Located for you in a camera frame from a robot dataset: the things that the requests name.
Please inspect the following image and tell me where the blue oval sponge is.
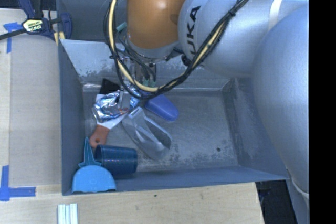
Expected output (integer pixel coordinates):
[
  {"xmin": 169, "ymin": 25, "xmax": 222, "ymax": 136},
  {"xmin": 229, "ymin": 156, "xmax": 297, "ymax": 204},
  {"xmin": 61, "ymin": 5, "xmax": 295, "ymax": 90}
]
[{"xmin": 144, "ymin": 94, "xmax": 180, "ymax": 122}]

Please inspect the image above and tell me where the crumpled silver foil packet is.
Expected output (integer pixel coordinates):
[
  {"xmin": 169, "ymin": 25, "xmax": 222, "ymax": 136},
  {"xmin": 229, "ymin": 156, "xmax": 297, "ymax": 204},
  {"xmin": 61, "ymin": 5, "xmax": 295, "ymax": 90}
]
[{"xmin": 91, "ymin": 88, "xmax": 140, "ymax": 124}]

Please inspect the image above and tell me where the grey metal bin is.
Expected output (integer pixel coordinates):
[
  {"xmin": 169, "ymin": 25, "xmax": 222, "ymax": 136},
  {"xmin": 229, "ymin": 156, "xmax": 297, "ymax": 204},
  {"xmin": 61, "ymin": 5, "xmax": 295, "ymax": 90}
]
[{"xmin": 55, "ymin": 0, "xmax": 290, "ymax": 196}]

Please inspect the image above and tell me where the dark blue ribbed cup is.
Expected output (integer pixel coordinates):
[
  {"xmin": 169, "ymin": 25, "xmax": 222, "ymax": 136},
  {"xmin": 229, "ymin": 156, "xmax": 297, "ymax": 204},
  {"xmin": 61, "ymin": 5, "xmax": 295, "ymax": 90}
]
[{"xmin": 94, "ymin": 144, "xmax": 139, "ymax": 176}]

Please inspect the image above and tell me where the pale wood flat board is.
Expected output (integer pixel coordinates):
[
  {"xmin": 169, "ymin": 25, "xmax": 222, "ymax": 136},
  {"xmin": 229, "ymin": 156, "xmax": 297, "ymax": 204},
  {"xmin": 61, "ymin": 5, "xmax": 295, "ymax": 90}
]
[{"xmin": 9, "ymin": 34, "xmax": 63, "ymax": 188}]

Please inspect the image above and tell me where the light blue funnel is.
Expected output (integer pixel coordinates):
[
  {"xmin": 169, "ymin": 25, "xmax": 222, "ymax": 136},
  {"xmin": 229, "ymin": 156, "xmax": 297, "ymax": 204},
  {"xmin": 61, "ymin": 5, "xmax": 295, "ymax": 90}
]
[{"xmin": 71, "ymin": 136, "xmax": 117, "ymax": 195}]

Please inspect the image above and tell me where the black cylinder on white bracket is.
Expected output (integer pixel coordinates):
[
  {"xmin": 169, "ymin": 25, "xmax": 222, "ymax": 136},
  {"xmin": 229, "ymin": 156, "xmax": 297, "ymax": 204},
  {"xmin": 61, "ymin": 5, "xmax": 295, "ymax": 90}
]
[{"xmin": 168, "ymin": 47, "xmax": 193, "ymax": 67}]

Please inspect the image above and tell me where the orange-handled white scraper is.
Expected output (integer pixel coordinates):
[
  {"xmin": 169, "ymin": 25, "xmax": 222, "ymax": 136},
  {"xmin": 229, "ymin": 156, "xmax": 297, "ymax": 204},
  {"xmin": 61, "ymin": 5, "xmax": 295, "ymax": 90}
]
[{"xmin": 89, "ymin": 110, "xmax": 130, "ymax": 150}]

